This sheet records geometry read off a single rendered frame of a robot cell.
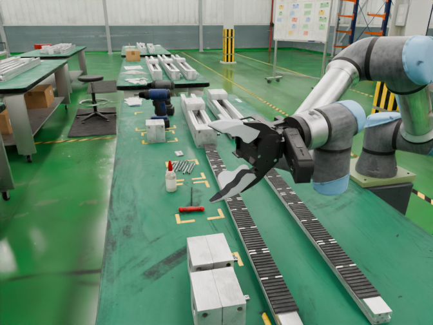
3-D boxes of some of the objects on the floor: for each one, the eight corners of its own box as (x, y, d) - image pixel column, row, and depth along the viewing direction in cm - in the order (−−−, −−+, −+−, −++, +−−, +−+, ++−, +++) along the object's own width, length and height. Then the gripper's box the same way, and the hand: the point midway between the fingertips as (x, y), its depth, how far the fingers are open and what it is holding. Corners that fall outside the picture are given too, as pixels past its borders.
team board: (263, 83, 780) (269, -10, 704) (279, 81, 806) (286, -9, 729) (314, 93, 665) (326, -16, 588) (330, 91, 690) (344, -15, 613)
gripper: (275, 164, 72) (193, 192, 64) (285, 75, 61) (188, 96, 53) (302, 184, 66) (215, 219, 58) (319, 90, 55) (214, 116, 47)
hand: (210, 169), depth 53 cm, fingers open, 14 cm apart
